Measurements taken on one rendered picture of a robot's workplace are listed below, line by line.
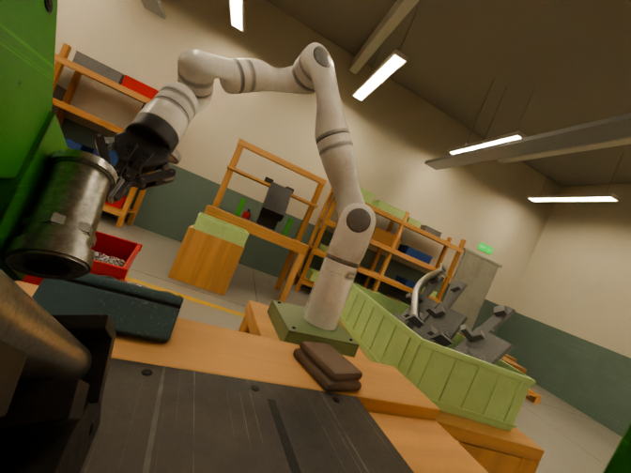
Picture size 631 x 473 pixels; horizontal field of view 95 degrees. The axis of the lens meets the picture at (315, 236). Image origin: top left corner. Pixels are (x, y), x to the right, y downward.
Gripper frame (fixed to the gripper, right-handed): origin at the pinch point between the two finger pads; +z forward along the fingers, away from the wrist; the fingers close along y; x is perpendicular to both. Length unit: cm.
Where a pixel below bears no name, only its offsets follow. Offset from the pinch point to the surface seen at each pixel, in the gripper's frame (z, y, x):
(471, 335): -10, 105, 12
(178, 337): 17.3, 17.3, -1.3
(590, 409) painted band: -84, 742, 213
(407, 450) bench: 24, 50, -12
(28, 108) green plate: 11.6, 2.1, -29.0
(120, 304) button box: 16.0, 9.1, -4.6
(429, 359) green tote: 4, 80, 9
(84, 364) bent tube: 23.1, 10.4, -21.6
